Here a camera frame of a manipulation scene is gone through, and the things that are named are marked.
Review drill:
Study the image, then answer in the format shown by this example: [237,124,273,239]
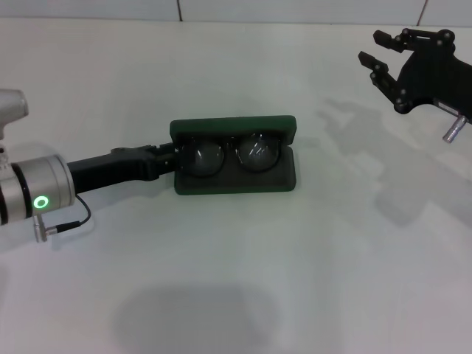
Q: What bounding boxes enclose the black thin-framed glasses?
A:
[178,131,285,181]

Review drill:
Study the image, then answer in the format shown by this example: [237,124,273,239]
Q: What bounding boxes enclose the left gripper cable with plug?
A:
[32,195,93,244]

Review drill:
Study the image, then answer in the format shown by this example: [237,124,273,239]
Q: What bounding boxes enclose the right gripper cable with plug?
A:
[442,114,468,143]

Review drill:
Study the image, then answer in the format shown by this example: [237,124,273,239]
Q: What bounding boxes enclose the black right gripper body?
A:
[393,28,472,125]

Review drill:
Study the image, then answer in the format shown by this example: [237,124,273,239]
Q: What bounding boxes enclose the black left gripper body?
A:
[66,145,163,195]

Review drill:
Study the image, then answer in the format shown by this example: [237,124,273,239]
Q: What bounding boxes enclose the gripper cable with plug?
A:
[442,114,468,143]
[32,195,93,244]

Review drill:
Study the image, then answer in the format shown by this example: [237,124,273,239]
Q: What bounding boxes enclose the green glasses case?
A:
[169,115,298,196]

